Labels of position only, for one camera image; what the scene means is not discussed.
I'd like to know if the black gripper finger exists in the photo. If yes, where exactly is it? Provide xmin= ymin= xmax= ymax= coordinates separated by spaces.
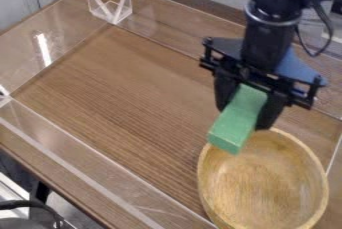
xmin=255 ymin=92 xmax=288 ymax=130
xmin=213 ymin=69 xmax=239 ymax=111

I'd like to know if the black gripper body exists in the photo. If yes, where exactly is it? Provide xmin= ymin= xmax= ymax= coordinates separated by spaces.
xmin=198 ymin=14 xmax=325 ymax=109

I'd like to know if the green rectangular block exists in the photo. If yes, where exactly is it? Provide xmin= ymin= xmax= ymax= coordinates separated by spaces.
xmin=207 ymin=84 xmax=267 ymax=155

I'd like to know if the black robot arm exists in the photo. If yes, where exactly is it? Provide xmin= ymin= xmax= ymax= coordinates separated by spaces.
xmin=198 ymin=0 xmax=332 ymax=130

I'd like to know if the brown wooden bowl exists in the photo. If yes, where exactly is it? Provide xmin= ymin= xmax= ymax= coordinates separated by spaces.
xmin=196 ymin=128 xmax=328 ymax=229

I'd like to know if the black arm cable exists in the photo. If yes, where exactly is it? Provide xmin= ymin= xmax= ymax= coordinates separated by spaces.
xmin=292 ymin=2 xmax=335 ymax=58

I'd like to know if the clear acrylic corner bracket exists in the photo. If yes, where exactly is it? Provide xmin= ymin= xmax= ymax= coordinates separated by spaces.
xmin=86 ymin=0 xmax=132 ymax=25

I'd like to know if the clear acrylic front wall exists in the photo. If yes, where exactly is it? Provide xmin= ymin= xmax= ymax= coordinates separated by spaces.
xmin=0 ymin=95 xmax=216 ymax=229

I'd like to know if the black cable bottom left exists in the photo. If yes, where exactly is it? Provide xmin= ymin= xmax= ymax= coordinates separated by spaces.
xmin=0 ymin=199 xmax=64 ymax=229

